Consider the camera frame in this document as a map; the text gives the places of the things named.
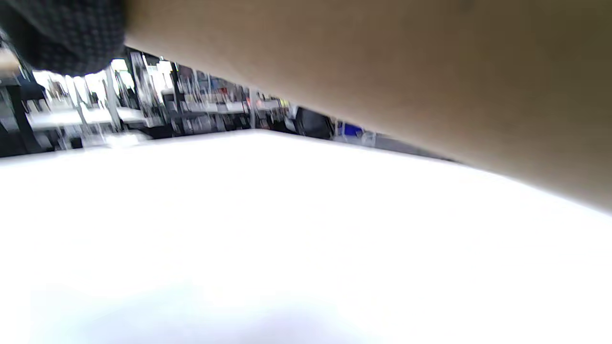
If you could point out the person's right hand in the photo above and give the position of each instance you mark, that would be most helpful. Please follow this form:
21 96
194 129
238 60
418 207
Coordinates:
62 33

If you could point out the brown cardboard mailing tube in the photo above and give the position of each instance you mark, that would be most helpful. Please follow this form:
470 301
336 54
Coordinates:
382 71

